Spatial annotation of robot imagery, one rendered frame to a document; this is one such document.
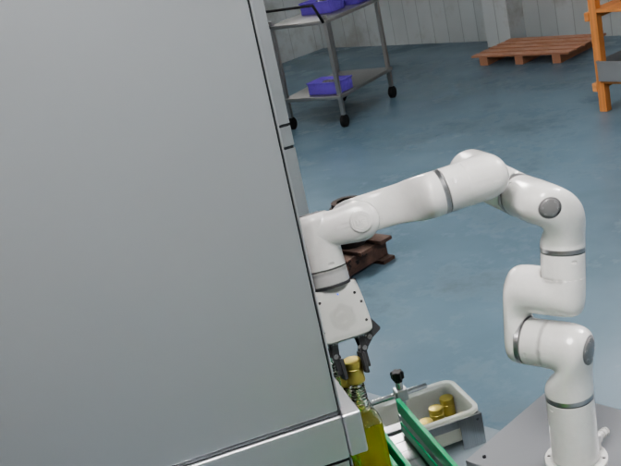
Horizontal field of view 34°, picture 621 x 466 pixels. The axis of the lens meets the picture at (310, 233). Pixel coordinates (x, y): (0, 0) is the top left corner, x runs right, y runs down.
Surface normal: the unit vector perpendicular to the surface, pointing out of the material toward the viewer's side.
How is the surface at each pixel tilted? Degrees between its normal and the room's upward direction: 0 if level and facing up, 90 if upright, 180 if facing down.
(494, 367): 0
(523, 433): 2
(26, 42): 90
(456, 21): 90
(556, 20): 90
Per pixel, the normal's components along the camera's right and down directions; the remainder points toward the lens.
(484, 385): -0.20, -0.92
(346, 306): 0.26, 0.00
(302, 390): 0.28, 0.26
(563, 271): -0.22, 0.22
